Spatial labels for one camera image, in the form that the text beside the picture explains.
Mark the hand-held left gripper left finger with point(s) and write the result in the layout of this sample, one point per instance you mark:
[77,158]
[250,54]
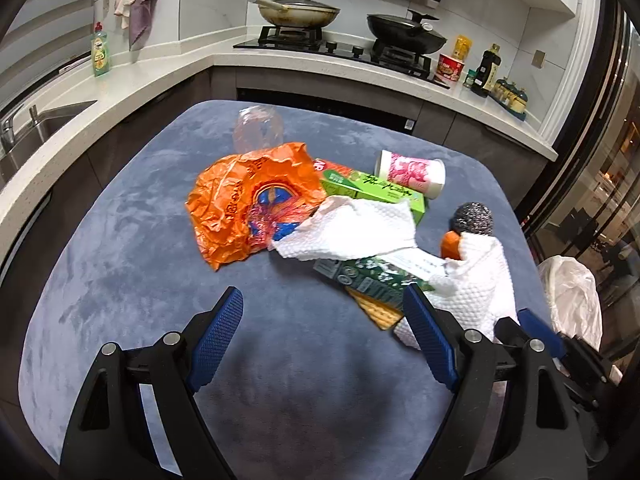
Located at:
[217,340]

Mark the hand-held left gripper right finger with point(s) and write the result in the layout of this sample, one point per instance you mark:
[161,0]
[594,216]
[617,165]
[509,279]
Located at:
[430,335]

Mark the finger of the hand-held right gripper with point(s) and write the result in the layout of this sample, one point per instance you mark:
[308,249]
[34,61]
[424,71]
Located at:
[510,332]
[537,325]

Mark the white paper towel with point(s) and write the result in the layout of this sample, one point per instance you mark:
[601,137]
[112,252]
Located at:
[350,230]
[475,285]

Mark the orange printed plastic bag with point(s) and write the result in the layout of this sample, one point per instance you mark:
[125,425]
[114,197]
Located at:
[235,200]

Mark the clear plastic bag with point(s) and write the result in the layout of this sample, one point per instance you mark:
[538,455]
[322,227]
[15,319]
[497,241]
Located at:
[257,127]

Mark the white plastic bag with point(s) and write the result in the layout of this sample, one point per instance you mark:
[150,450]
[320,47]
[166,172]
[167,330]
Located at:
[570,290]

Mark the yellow textured flat piece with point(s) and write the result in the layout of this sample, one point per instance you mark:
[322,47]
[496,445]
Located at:
[380,312]

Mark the white paper slip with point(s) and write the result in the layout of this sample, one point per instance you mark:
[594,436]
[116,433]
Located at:
[415,262]

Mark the dark green flowered packet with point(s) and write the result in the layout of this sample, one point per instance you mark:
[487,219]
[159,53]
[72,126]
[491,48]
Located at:
[370,275]

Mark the orange peel piece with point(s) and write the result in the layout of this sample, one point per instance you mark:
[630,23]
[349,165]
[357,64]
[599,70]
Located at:
[450,246]

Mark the blue-grey table cloth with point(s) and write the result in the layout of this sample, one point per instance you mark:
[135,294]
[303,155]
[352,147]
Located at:
[150,270]

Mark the steel wool scrubber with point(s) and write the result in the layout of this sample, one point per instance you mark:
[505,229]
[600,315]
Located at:
[472,217]

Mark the flat white paper towel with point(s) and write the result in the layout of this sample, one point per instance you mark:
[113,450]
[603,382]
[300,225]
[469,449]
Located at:
[350,230]

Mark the green carton box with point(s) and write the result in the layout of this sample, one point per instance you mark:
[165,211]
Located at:
[380,190]

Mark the white pink printed cup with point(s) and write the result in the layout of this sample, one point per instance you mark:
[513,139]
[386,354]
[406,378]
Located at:
[410,172]

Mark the glass sliding door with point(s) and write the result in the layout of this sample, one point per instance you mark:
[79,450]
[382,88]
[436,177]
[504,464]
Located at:
[600,160]

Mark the spice jar set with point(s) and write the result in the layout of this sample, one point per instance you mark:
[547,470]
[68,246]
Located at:
[512,97]

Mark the black built-in appliance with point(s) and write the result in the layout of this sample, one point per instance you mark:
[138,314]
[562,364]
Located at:
[325,105]

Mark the small green jar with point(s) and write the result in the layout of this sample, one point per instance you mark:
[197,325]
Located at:
[470,79]

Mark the dark sauce bottle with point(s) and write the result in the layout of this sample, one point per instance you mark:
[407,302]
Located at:
[486,72]

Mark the red instant noodle cup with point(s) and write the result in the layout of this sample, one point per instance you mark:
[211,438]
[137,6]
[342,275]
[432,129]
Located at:
[448,69]

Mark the steel sink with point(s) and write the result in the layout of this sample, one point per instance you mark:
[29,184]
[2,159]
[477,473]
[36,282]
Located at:
[45,125]

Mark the white kitchen counter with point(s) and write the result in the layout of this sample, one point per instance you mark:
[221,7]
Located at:
[165,67]

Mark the yellow packet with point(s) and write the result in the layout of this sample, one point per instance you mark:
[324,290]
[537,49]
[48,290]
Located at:
[462,47]

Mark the metal faucet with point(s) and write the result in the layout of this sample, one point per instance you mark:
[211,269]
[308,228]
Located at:
[12,127]

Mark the black gas stove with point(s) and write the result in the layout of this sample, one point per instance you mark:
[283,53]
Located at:
[345,50]

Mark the black frying pan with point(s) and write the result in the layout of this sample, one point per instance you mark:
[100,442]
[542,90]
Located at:
[405,35]

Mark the green dish soap bottle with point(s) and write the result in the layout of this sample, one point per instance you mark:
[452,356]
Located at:
[100,55]

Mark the beige wok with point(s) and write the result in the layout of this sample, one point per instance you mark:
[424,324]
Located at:
[300,17]

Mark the glass wok lid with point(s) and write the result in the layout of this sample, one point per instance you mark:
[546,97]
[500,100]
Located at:
[305,6]

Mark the purple hanging towel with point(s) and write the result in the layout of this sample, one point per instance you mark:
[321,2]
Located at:
[145,0]

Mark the white window blind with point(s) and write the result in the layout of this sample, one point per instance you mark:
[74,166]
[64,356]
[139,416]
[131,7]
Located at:
[45,20]

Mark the wall switch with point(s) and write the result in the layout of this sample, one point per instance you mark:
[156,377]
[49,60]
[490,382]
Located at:
[539,58]

